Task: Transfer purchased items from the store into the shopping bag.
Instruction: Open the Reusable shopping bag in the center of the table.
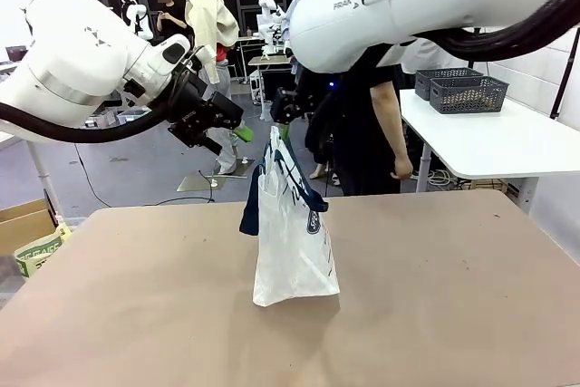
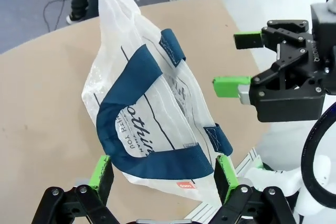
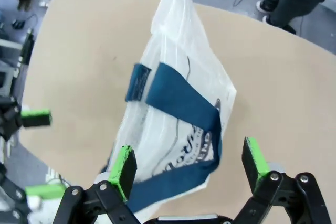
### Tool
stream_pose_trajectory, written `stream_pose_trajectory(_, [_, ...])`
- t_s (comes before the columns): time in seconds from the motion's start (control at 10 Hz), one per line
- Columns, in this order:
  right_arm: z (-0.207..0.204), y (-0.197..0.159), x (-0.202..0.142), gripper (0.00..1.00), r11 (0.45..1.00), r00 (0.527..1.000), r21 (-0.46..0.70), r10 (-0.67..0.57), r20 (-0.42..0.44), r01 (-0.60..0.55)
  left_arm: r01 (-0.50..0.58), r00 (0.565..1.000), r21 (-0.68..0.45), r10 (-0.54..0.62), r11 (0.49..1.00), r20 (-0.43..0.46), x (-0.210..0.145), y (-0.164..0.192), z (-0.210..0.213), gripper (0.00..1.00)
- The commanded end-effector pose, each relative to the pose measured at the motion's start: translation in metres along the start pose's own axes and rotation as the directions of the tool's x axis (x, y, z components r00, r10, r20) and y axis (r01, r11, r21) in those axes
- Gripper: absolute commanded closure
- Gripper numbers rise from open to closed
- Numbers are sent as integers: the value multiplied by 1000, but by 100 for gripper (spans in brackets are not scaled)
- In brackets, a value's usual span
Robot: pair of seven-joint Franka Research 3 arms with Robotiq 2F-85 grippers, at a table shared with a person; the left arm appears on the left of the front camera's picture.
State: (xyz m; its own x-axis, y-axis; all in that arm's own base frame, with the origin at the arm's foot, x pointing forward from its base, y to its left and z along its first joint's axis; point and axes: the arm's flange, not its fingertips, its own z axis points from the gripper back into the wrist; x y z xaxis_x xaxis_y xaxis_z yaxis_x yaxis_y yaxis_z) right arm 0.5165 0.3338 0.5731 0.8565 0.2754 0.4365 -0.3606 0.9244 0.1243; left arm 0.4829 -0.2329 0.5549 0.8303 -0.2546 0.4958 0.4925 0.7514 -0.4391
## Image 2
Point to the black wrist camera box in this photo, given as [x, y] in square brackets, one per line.
[288, 106]

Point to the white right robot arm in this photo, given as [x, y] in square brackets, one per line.
[278, 182]

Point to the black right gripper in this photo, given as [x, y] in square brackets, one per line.
[320, 56]

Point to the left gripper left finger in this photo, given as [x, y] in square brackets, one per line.
[101, 174]

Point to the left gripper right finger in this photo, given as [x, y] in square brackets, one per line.
[225, 176]

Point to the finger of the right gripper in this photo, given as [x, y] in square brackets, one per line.
[228, 86]

